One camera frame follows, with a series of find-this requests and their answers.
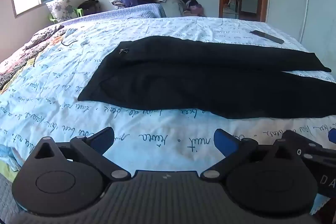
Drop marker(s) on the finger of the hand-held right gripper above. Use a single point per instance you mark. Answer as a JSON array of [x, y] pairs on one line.
[[309, 146]]

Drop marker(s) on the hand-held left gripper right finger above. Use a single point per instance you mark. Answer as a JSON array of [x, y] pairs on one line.
[[225, 142]]

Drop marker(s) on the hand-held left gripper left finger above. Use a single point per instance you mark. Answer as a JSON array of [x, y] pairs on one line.
[[103, 140]]

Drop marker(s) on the black pants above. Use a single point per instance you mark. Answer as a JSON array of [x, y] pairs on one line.
[[170, 77]]

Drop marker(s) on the light blue printed blanket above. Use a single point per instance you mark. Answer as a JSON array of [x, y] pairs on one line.
[[52, 95]]

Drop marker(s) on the grey quilt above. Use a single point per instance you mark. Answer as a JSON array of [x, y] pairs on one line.
[[9, 200]]

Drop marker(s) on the zebra patterned blanket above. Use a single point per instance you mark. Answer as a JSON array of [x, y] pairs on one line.
[[15, 66]]

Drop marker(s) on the green plastic chair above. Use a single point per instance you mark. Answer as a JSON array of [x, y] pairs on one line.
[[78, 12]]

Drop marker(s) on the blue striped blanket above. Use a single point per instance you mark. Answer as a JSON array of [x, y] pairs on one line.
[[131, 11]]

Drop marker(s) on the dark bag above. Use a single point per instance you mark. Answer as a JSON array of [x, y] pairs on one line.
[[90, 6]]

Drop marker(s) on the purple cloth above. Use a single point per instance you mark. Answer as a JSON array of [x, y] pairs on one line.
[[195, 9]]

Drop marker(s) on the floral pillow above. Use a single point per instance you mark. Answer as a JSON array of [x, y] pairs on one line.
[[61, 7]]

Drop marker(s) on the white wardrobe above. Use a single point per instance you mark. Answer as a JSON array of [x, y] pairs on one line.
[[291, 3]]

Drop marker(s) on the grey cloth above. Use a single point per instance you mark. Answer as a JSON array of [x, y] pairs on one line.
[[172, 5]]

